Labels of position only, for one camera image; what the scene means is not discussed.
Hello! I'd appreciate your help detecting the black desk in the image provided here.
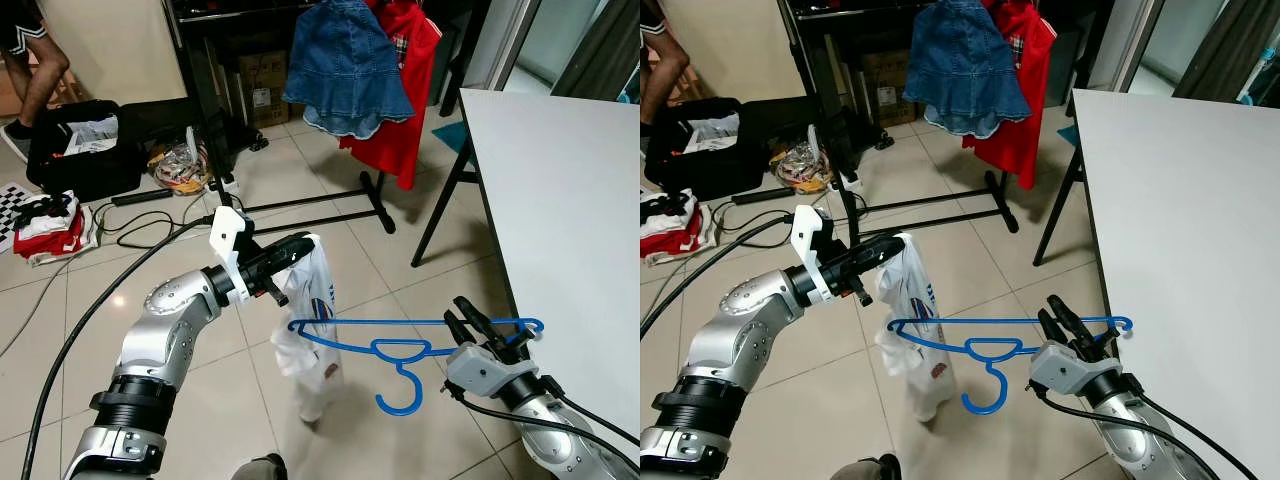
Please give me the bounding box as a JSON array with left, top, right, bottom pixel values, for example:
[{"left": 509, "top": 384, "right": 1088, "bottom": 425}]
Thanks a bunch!
[
  {"left": 165, "top": 0, "right": 501, "bottom": 131},
  {"left": 785, "top": 0, "right": 1111, "bottom": 131}
]

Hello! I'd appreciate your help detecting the red and white clothes pile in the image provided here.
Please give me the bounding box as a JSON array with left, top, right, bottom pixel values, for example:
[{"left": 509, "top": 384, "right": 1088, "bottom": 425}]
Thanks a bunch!
[
  {"left": 10, "top": 190, "right": 101, "bottom": 266},
  {"left": 640, "top": 188, "right": 716, "bottom": 266}
]

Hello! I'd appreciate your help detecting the dark robot foot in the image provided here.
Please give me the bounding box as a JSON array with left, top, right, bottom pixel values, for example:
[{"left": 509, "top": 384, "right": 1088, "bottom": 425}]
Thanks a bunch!
[
  {"left": 232, "top": 455, "right": 289, "bottom": 480},
  {"left": 830, "top": 455, "right": 901, "bottom": 480}
]

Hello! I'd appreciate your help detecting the black open suitcase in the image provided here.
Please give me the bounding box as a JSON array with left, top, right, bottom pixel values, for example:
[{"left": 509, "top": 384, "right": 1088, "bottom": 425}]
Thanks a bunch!
[
  {"left": 645, "top": 98, "right": 771, "bottom": 201},
  {"left": 25, "top": 98, "right": 151, "bottom": 204}
]

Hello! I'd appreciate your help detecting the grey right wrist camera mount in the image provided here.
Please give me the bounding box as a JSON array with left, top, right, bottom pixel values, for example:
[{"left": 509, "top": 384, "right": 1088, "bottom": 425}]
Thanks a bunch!
[
  {"left": 1030, "top": 340, "right": 1126, "bottom": 401},
  {"left": 445, "top": 343, "right": 541, "bottom": 401}
]

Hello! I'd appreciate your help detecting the black table frame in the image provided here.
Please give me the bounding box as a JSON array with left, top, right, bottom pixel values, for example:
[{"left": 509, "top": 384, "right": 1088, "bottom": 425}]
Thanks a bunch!
[
  {"left": 412, "top": 95, "right": 501, "bottom": 269},
  {"left": 1033, "top": 95, "right": 1111, "bottom": 266}
]

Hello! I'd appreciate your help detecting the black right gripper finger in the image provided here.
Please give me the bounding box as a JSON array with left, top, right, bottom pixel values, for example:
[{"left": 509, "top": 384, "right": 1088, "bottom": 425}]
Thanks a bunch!
[
  {"left": 1035, "top": 308, "right": 1071, "bottom": 349},
  {"left": 1048, "top": 294, "right": 1109, "bottom": 346},
  {"left": 455, "top": 296, "right": 521, "bottom": 347},
  {"left": 443, "top": 310, "right": 479, "bottom": 351}
]

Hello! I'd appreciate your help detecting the person's bare leg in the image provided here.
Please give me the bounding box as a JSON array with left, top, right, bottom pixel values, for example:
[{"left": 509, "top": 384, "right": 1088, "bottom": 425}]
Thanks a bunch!
[
  {"left": 0, "top": 0, "right": 71, "bottom": 161},
  {"left": 640, "top": 0, "right": 691, "bottom": 131}
]

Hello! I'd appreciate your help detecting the black white checkerboard sheet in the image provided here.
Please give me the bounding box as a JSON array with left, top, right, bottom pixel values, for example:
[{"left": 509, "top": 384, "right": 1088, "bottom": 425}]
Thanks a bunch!
[{"left": 0, "top": 183, "right": 36, "bottom": 256}]

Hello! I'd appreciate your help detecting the blue plastic hanger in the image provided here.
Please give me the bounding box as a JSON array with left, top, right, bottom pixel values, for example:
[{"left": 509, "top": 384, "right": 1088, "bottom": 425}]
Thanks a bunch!
[
  {"left": 288, "top": 317, "right": 546, "bottom": 416},
  {"left": 886, "top": 315, "right": 1136, "bottom": 416}
]

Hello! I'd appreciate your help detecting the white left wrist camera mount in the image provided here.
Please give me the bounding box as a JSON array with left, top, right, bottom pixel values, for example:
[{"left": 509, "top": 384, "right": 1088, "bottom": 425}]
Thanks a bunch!
[
  {"left": 208, "top": 205, "right": 251, "bottom": 301},
  {"left": 790, "top": 205, "right": 836, "bottom": 306}
]

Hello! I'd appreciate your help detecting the clear plastic bag of items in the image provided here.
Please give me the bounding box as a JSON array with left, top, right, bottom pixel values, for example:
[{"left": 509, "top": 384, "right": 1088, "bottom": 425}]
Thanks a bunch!
[
  {"left": 148, "top": 140, "right": 213, "bottom": 196},
  {"left": 768, "top": 140, "right": 831, "bottom": 196}
]

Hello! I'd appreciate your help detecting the red polo shirt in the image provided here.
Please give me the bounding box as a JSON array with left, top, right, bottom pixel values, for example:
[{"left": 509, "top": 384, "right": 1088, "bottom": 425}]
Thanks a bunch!
[
  {"left": 962, "top": 0, "right": 1058, "bottom": 191},
  {"left": 338, "top": 0, "right": 443, "bottom": 191}
]

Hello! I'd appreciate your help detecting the blue denim skirt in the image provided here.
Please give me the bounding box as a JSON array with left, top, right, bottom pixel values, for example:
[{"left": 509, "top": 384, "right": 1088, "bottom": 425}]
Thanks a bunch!
[
  {"left": 283, "top": 0, "right": 416, "bottom": 141},
  {"left": 903, "top": 0, "right": 1033, "bottom": 139}
]

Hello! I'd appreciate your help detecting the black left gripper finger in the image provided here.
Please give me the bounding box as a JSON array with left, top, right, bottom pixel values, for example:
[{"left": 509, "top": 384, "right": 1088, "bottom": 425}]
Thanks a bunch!
[
  {"left": 848, "top": 235, "right": 906, "bottom": 276},
  {"left": 258, "top": 235, "right": 316, "bottom": 276}
]

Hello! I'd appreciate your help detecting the white printed t-shirt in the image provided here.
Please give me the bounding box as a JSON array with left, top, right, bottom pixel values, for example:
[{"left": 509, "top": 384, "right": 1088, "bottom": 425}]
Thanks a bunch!
[
  {"left": 270, "top": 233, "right": 346, "bottom": 423},
  {"left": 875, "top": 233, "right": 956, "bottom": 423}
]

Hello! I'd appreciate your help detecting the brown cardboard box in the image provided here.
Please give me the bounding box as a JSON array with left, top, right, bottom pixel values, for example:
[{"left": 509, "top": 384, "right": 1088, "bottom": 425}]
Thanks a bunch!
[
  {"left": 860, "top": 50, "right": 916, "bottom": 126},
  {"left": 235, "top": 50, "right": 293, "bottom": 126}
]

